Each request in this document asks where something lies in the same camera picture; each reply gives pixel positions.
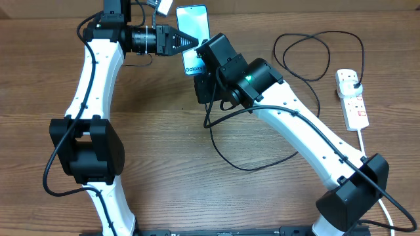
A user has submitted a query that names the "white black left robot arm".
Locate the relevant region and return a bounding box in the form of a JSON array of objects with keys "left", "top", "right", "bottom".
[{"left": 49, "top": 0, "right": 199, "bottom": 235}]

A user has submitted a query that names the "black USB charger cable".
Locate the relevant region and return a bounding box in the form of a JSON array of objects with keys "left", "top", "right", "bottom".
[{"left": 208, "top": 30, "right": 366, "bottom": 172}]

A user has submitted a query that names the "white power strip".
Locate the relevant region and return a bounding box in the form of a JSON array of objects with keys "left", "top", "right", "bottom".
[{"left": 335, "top": 69, "right": 369, "bottom": 131}]

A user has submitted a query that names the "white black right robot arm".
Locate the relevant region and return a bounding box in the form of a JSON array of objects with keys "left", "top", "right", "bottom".
[{"left": 196, "top": 33, "right": 389, "bottom": 235}]

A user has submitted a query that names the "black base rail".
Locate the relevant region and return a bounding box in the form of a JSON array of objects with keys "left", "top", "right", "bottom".
[{"left": 78, "top": 225, "right": 316, "bottom": 236}]

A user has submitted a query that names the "white charger plug adapter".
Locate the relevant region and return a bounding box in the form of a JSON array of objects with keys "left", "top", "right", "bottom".
[{"left": 337, "top": 81, "right": 363, "bottom": 99}]

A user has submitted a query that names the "white power strip cord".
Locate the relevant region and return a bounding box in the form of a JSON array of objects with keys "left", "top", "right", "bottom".
[{"left": 356, "top": 128, "right": 396, "bottom": 236}]

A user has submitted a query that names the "blue Galaxy smartphone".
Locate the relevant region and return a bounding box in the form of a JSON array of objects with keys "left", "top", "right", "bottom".
[{"left": 176, "top": 5, "right": 210, "bottom": 76}]

